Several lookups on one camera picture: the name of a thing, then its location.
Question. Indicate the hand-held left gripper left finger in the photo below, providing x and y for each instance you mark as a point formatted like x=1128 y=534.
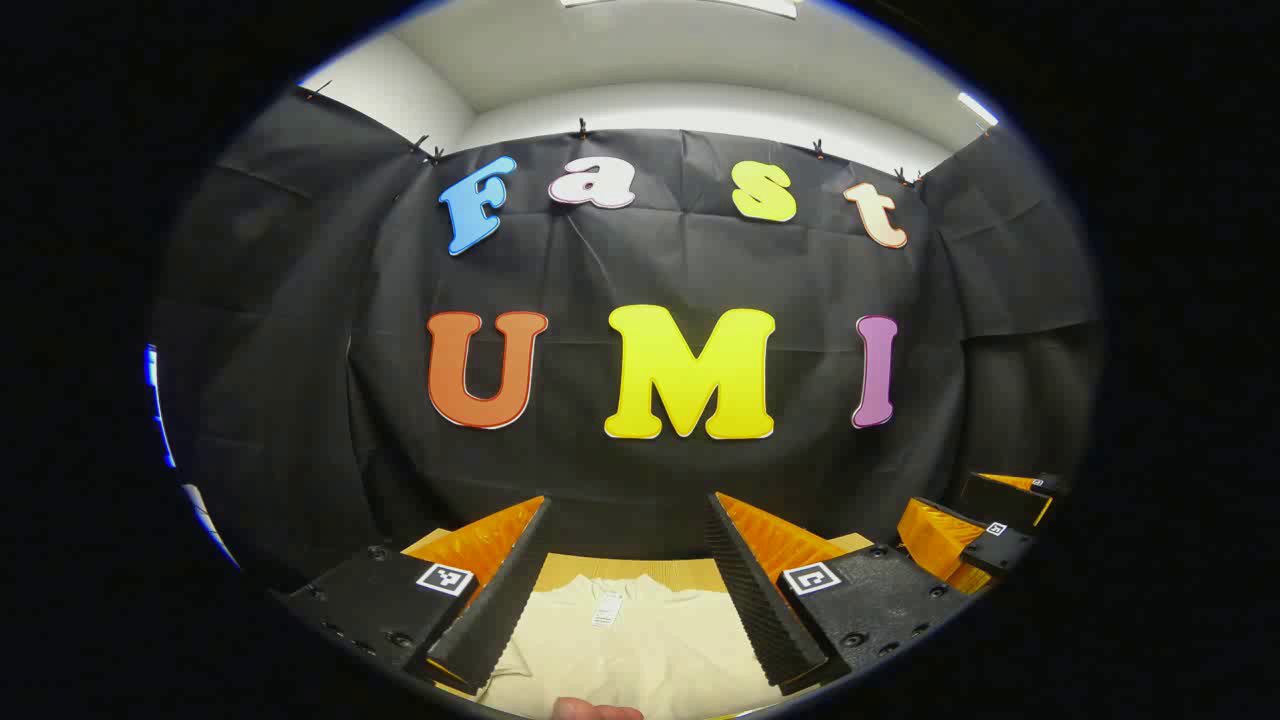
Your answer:
x=505 y=600

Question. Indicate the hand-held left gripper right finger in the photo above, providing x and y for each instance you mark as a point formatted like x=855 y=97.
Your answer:
x=755 y=600

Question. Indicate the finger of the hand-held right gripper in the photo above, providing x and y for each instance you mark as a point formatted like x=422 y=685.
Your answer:
x=1005 y=500
x=985 y=548

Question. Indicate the cream knit sweater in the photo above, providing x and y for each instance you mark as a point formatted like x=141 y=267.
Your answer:
x=640 y=650

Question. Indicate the black backdrop cloth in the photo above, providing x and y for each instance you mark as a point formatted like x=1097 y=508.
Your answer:
x=650 y=270

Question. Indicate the ceiling light panel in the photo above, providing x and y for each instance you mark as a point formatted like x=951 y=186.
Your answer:
x=978 y=108

